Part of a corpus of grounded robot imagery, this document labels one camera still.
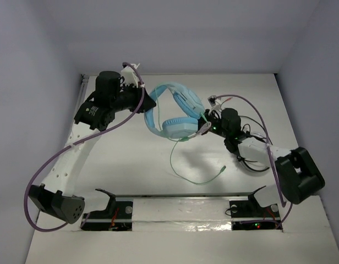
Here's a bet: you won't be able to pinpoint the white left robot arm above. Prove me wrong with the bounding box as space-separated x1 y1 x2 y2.
24 63 156 232

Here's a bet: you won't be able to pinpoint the black headphone cable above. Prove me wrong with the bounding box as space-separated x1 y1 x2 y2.
237 115 274 173

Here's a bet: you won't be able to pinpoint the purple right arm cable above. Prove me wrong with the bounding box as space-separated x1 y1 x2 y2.
213 95 293 229

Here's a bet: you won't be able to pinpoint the green headphone cable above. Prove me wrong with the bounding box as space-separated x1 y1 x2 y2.
155 87 227 186

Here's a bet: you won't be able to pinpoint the metal base rail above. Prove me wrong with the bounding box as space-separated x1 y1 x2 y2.
50 192 287 233

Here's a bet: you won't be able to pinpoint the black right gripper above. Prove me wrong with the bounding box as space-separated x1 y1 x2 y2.
185 109 229 139

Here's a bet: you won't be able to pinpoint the light blue headphones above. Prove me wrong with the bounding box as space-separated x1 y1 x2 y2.
144 82 205 140

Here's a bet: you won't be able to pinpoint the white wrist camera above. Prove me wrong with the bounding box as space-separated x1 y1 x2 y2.
121 63 140 86
207 95 222 114

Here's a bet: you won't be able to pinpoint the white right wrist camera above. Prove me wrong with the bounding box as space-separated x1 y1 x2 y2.
207 95 222 114

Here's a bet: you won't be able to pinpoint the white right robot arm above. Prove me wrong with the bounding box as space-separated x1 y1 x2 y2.
199 108 325 216

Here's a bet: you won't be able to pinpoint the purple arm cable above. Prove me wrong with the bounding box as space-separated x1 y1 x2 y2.
23 61 146 233
213 95 293 229

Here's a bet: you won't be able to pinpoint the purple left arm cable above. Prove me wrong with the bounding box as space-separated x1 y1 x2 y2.
23 61 146 233

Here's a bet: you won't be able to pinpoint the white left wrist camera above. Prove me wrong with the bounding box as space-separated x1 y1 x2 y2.
121 63 140 86

